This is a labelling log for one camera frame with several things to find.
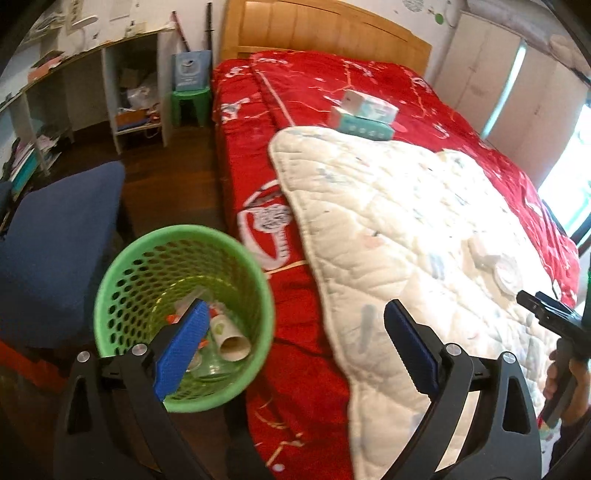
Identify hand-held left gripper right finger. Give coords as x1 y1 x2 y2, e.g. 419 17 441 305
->
383 299 542 480

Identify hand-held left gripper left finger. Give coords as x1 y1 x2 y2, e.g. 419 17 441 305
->
54 299 218 480

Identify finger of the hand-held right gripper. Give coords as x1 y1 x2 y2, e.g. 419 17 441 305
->
516 290 561 325

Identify clear plastic bowl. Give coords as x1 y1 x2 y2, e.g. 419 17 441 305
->
188 342 232 382

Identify white paper cup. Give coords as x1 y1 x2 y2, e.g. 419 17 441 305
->
210 314 253 363

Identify green plastic mesh basket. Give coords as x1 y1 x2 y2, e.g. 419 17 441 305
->
93 224 277 414

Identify person's right hand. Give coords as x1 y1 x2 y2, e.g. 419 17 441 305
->
543 350 591 428

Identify white plastic lid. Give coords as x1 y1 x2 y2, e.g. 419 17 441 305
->
493 261 523 294

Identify window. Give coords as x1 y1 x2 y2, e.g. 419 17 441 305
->
538 129 591 241

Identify white quilted blanket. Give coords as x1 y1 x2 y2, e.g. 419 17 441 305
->
269 126 578 480

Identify orange fabric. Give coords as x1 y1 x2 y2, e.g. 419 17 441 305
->
0 340 71 394

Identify blue upholstered chair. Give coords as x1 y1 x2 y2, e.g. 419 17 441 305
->
0 161 128 352

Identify beige wardrobe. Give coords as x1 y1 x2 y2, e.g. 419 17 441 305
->
434 11 591 177

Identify row of books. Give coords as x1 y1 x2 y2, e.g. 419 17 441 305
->
0 133 62 195

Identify white teal tissue pack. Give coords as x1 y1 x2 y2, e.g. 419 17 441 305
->
342 89 399 124

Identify green plastic stool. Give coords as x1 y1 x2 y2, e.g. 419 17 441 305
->
172 89 212 129

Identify clear plastic bag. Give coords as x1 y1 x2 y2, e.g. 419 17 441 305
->
126 84 158 110

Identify red printed blanket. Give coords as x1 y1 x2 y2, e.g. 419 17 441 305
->
211 52 583 480

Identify blue paper bag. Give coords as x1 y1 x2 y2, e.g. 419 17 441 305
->
172 51 213 93

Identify white desk shelf unit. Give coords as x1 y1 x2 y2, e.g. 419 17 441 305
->
0 25 177 186

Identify red stick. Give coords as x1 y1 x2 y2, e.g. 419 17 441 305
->
171 11 191 54

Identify wooden headboard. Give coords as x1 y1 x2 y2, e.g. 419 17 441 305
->
219 0 433 89

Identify white desk lamp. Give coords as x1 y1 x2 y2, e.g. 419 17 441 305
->
66 0 101 34

